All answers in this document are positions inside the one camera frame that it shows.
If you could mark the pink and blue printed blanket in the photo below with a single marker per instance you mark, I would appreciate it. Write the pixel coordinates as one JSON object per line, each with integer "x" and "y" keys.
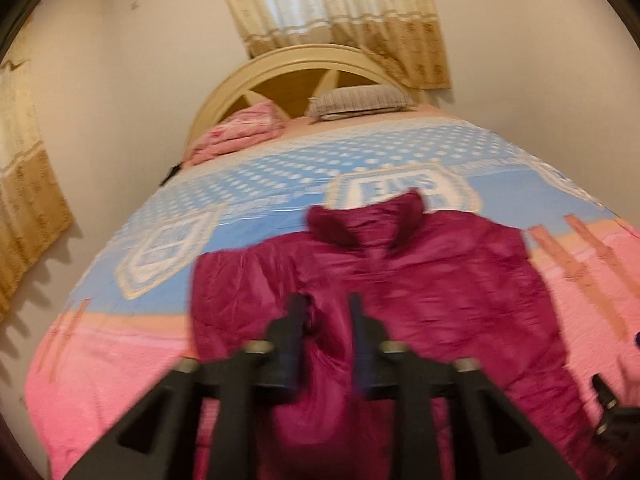
{"x": 125, "y": 360}

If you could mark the folded pink quilt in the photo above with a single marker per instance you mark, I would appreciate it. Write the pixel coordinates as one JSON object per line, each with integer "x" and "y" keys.
{"x": 235, "y": 132}

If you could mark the cream wooden bed headboard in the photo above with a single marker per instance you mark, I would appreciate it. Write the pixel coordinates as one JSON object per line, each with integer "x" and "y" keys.
{"x": 225, "y": 90}

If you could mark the magenta puffer jacket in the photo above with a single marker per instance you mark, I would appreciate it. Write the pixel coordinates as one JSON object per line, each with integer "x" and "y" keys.
{"x": 450, "y": 285}

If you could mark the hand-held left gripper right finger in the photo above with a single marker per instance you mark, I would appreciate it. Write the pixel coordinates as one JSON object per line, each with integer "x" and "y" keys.
{"x": 362, "y": 352}

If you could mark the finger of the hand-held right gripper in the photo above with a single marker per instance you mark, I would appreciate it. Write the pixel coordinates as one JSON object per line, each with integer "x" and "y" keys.
{"x": 605, "y": 392}

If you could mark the beige patterned window curtain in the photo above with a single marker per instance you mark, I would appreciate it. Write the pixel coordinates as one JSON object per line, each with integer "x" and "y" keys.
{"x": 25, "y": 200}
{"x": 350, "y": 15}

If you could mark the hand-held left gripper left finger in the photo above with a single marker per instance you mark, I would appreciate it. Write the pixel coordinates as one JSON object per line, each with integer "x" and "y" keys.
{"x": 292, "y": 347}

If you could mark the grey striped pillow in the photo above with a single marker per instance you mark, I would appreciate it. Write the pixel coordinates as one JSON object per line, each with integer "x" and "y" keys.
{"x": 360, "y": 102}

